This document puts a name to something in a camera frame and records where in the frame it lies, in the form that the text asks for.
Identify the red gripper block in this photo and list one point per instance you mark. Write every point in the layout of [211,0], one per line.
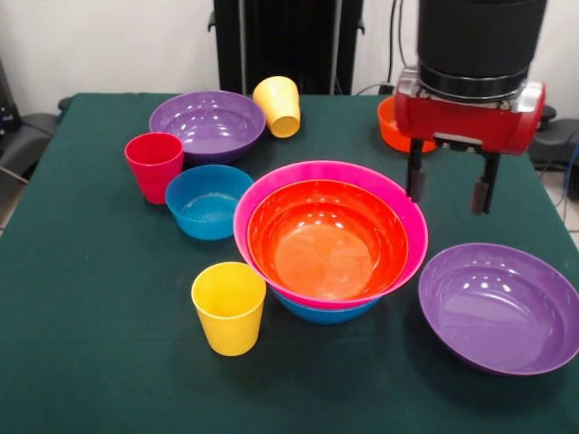
[466,124]

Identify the pink plastic bowl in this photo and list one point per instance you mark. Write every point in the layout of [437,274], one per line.
[416,235]

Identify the large orange plastic bowl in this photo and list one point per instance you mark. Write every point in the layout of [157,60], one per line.
[325,244]

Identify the small orange plastic bowl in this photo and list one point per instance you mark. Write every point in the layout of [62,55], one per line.
[386,131]

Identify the black equipment base with knob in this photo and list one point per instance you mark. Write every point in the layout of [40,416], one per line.
[558,144]

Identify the purple plastic bowl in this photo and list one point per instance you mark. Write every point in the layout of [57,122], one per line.
[203,131]
[493,316]

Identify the yellow plastic cup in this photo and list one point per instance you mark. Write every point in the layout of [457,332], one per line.
[276,95]
[285,126]
[228,321]

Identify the large blue plastic bowl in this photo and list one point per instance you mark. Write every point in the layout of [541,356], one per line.
[325,316]

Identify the dark green tablecloth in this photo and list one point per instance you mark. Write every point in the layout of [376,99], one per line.
[316,393]

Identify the small blue plastic bowl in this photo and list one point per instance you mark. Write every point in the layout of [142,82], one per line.
[203,212]

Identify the red plastic cup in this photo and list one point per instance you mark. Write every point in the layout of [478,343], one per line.
[151,167]

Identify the black round knob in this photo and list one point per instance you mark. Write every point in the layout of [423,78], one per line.
[64,104]

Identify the black padded equipment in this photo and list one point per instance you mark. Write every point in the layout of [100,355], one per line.
[31,135]

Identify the dark device box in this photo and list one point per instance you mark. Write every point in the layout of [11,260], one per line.
[6,113]

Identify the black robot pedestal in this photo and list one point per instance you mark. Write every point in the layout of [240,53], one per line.
[289,45]

